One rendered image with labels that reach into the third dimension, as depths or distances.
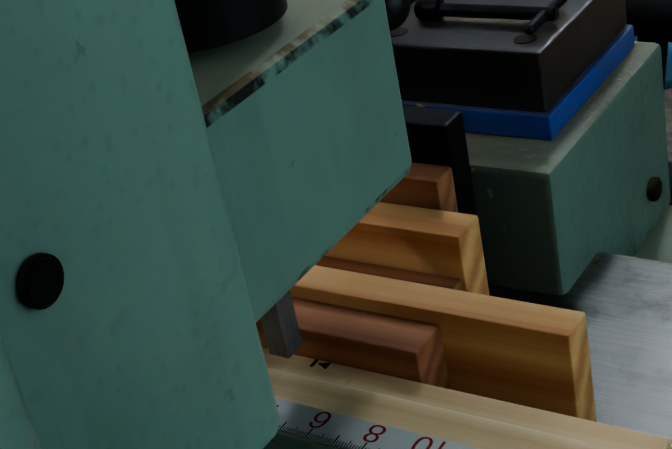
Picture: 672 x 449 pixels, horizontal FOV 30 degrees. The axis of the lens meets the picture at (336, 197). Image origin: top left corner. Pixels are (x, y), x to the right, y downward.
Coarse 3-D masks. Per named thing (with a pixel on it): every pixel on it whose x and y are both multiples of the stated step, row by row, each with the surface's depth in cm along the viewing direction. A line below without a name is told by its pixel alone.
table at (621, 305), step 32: (608, 256) 55; (640, 256) 60; (512, 288) 54; (576, 288) 53; (608, 288) 53; (640, 288) 52; (608, 320) 51; (640, 320) 51; (608, 352) 49; (640, 352) 49; (608, 384) 47; (640, 384) 47; (608, 416) 46; (640, 416) 45
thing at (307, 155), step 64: (320, 0) 40; (384, 0) 41; (192, 64) 37; (256, 64) 36; (320, 64) 38; (384, 64) 41; (256, 128) 36; (320, 128) 38; (384, 128) 42; (256, 192) 36; (320, 192) 39; (384, 192) 42; (256, 256) 36; (320, 256) 39; (256, 320) 37
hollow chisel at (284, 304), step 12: (288, 300) 43; (276, 312) 43; (288, 312) 43; (264, 324) 44; (276, 324) 43; (288, 324) 44; (276, 336) 44; (288, 336) 44; (300, 336) 44; (276, 348) 44; (288, 348) 44
